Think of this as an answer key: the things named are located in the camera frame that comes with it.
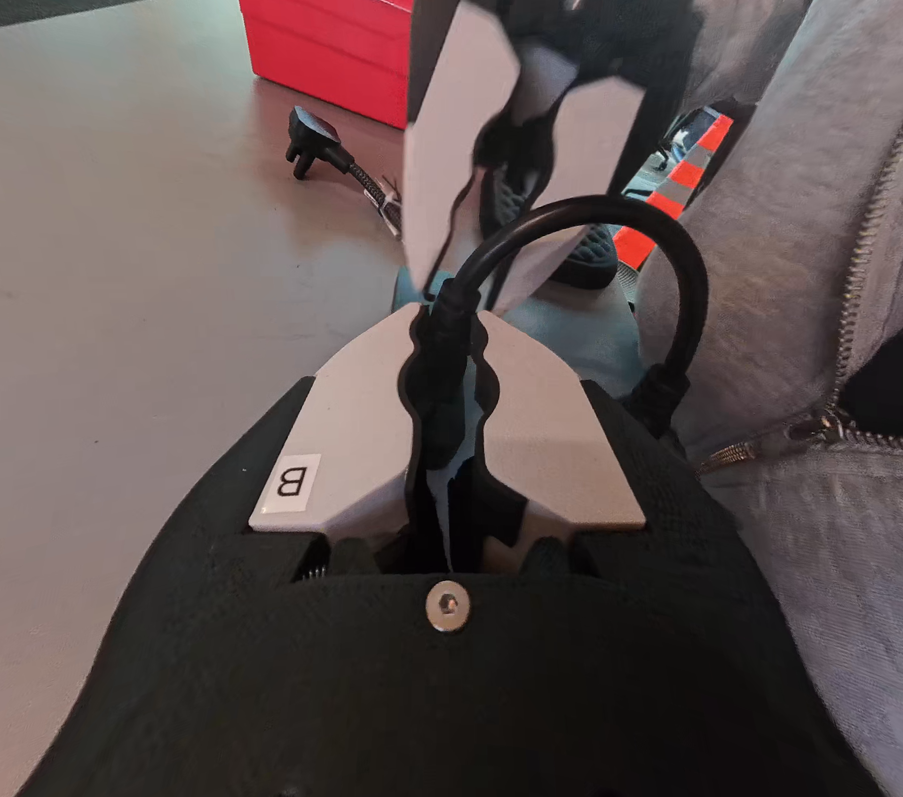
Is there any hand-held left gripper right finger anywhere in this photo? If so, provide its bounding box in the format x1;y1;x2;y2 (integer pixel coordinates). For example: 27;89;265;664
469;310;648;547

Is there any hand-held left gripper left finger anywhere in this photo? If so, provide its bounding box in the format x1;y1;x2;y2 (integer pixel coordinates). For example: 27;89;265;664
247;304;428;537

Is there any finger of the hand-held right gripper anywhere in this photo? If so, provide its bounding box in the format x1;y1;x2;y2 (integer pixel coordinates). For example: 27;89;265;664
402;0;524;300
485;79;649;314

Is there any black power cord with plug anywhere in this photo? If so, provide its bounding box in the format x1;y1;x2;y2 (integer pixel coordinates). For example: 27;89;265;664
412;196;708;466

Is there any red grey striped cloth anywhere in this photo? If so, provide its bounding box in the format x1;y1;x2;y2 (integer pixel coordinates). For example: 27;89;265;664
614;112;735;272

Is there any red plastic bin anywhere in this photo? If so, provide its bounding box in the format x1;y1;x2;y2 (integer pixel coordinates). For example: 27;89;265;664
224;0;419;131

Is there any grey zip hoodie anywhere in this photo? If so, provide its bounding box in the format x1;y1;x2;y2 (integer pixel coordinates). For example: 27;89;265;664
631;0;903;797

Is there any braided cable with black plug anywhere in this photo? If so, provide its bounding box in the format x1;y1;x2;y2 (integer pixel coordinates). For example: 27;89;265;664
284;105;404;240

